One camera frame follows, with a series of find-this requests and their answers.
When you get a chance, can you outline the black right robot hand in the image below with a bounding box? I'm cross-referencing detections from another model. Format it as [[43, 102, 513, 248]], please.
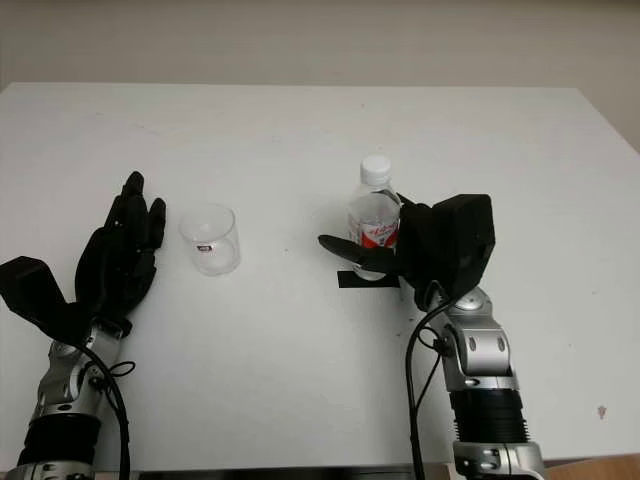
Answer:
[[318, 197, 454, 311]]

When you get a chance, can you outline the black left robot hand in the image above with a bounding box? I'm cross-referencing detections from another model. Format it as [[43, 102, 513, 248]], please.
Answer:
[[74, 171, 168, 326]]

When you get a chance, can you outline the clear plastic water bottle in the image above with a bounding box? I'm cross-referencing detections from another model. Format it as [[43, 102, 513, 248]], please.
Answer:
[[346, 154, 403, 281]]

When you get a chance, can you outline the clear glass cup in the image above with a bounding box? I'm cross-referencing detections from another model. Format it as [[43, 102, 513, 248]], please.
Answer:
[[178, 202, 242, 276]]

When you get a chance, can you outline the black tape strip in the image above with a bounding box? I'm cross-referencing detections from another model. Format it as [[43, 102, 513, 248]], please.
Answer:
[[337, 269, 404, 290]]

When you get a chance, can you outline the dark robot torso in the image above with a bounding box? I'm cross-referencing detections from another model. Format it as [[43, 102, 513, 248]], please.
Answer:
[[134, 469, 416, 480]]

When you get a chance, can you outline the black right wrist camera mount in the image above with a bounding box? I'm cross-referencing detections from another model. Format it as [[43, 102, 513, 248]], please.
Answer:
[[432, 193, 496, 301]]

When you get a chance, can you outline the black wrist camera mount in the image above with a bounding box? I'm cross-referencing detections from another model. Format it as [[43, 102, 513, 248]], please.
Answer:
[[432, 193, 496, 301], [0, 255, 96, 346]]

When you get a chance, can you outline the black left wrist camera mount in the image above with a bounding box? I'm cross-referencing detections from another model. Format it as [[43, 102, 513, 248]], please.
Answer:
[[0, 255, 96, 346]]

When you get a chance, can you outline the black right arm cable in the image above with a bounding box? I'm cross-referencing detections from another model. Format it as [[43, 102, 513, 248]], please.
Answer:
[[405, 279, 451, 480]]

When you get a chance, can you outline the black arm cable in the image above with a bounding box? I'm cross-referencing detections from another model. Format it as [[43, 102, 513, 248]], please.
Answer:
[[405, 279, 451, 480], [79, 344, 132, 480]]

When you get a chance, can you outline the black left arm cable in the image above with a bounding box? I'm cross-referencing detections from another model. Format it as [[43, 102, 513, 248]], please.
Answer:
[[79, 344, 132, 480]]

